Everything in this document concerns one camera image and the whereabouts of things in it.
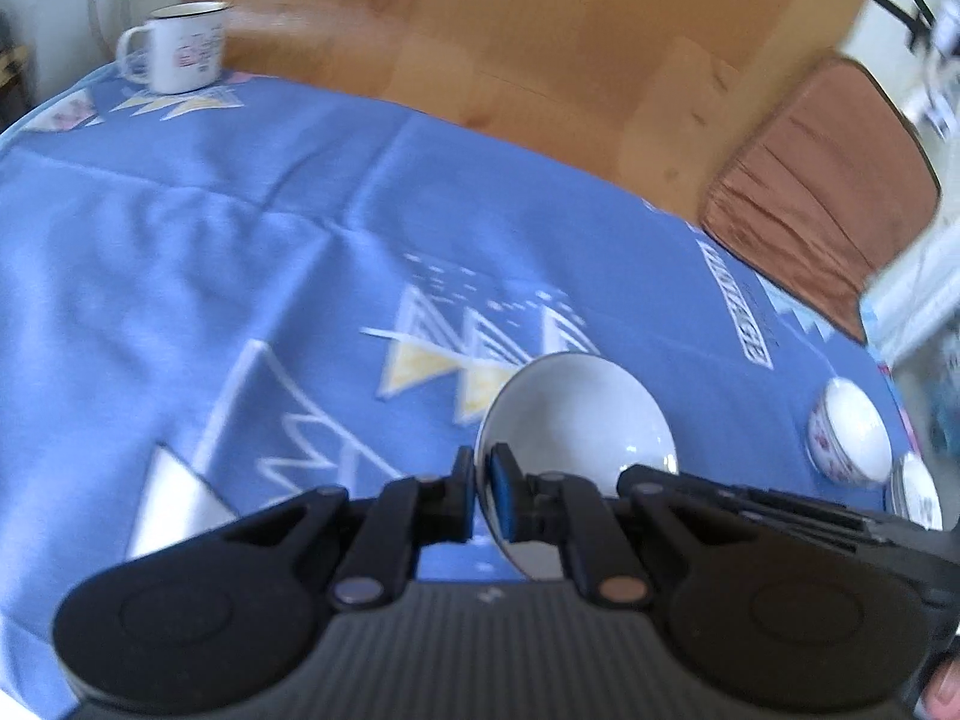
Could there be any floral plate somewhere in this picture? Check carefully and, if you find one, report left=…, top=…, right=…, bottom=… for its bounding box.
left=887, top=452, right=944, bottom=530

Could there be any large red flower bowl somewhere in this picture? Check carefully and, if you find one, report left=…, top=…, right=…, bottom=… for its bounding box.
left=805, top=377, right=893, bottom=488

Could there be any small red flower bowl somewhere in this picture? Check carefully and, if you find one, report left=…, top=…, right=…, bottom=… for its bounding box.
left=475, top=351, right=679, bottom=580

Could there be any person right hand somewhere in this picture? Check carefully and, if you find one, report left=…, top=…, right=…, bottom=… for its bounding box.
left=918, top=655, right=960, bottom=720

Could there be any blue patterned tablecloth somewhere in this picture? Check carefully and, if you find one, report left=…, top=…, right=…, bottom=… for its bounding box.
left=2, top=68, right=913, bottom=718

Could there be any brown seat cushion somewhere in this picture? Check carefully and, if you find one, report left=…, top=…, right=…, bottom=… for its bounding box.
left=700, top=55, right=940, bottom=344

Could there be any white enamel mug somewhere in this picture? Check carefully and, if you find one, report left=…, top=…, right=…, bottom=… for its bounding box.
left=116, top=0, right=229, bottom=94

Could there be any wood pattern vinyl sheet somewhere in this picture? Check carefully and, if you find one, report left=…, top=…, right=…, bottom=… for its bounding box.
left=224, top=0, right=866, bottom=218

